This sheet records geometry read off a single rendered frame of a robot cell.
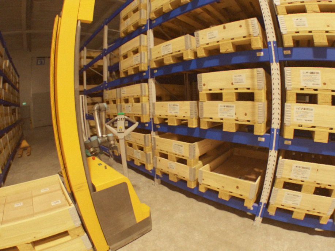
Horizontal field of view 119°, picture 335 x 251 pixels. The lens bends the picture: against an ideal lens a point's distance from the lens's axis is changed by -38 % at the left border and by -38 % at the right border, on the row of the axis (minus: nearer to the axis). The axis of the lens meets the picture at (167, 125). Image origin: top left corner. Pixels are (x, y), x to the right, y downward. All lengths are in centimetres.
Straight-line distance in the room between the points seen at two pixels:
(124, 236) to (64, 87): 156
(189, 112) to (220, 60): 77
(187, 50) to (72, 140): 169
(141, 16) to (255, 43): 210
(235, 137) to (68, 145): 167
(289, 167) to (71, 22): 237
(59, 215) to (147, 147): 200
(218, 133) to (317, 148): 118
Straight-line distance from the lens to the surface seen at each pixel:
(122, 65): 343
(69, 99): 129
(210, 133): 204
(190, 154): 221
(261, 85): 172
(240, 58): 188
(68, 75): 131
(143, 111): 279
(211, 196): 239
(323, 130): 172
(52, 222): 150
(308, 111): 168
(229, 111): 183
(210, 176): 215
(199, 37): 212
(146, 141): 287
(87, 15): 153
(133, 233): 196
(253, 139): 185
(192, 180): 236
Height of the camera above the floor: 155
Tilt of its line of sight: 9 degrees down
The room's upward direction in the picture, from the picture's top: 2 degrees counter-clockwise
